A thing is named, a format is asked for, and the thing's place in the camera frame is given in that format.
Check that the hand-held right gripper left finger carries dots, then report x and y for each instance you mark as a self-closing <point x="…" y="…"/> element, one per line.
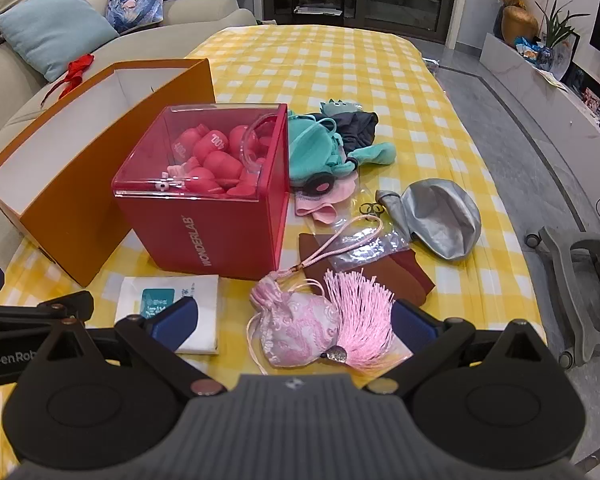
<point x="176" y="320"/>

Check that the red ribbon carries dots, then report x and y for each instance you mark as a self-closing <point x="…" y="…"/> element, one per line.
<point x="77" y="67"/>

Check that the light blue cushion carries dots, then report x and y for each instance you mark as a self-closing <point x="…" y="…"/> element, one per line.
<point x="55" y="30"/>

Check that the white marble cabinet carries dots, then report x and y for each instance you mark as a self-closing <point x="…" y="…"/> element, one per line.
<point x="530" y="85"/>

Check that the red box with clear lid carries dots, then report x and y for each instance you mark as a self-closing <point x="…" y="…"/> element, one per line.
<point x="205" y="230"/>

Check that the orange cardboard box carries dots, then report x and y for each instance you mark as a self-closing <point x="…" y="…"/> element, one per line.
<point x="70" y="200"/>

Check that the brown cloth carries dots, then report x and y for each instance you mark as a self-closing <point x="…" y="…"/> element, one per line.
<point x="405" y="280"/>

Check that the white tissue packet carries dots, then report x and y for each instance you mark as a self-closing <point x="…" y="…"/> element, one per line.
<point x="200" y="310"/>

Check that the pile of pink bottles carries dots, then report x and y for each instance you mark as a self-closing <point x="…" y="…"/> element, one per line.
<point x="215" y="160"/>

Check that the green plant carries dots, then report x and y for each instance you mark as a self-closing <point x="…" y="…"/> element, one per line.
<point x="557" y="25"/>

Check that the navy cloth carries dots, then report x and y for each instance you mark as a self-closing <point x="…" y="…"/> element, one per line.
<point x="355" y="130"/>

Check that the pink chair with grey base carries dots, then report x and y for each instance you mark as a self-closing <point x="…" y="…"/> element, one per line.
<point x="585" y="310"/>

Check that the pink pouch with tassel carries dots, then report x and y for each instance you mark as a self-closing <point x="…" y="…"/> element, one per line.
<point x="295" y="330"/>

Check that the beige sofa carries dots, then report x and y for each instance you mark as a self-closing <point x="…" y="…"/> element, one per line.
<point x="190" y="10"/>

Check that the golden vase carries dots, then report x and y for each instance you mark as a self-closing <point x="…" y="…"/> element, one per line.
<point x="519" y="25"/>

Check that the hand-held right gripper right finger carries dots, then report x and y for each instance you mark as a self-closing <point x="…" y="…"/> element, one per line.
<point x="414" y="325"/>

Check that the pink cloth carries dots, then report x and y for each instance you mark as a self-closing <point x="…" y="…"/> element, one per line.
<point x="325" y="205"/>

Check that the blue glass vase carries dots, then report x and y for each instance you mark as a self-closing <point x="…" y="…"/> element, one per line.
<point x="545" y="57"/>

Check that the yellow checked tablecloth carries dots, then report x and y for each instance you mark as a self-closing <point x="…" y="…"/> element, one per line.
<point x="330" y="60"/>

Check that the teal fleece piece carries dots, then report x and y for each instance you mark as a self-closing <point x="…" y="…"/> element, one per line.
<point x="380" y="152"/>

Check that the printed cushion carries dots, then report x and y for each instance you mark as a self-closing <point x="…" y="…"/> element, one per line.
<point x="135" y="5"/>

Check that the clear plastic bag with rings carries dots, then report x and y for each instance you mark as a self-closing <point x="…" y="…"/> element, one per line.
<point x="365" y="255"/>

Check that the silver fabric cap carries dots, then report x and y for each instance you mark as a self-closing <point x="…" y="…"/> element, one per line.
<point x="440" y="220"/>

